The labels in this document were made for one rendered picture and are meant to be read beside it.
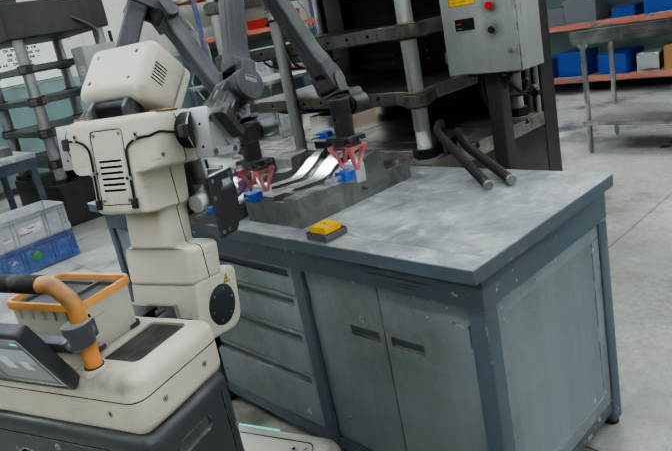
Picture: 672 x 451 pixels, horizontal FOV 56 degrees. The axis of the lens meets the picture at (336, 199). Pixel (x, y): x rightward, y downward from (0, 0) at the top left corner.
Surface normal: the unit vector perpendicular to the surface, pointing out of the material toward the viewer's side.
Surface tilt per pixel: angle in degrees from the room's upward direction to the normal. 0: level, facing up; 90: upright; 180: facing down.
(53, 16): 90
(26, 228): 92
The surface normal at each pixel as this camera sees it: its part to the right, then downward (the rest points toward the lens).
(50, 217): 0.75, 0.06
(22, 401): -0.43, 0.32
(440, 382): -0.70, 0.32
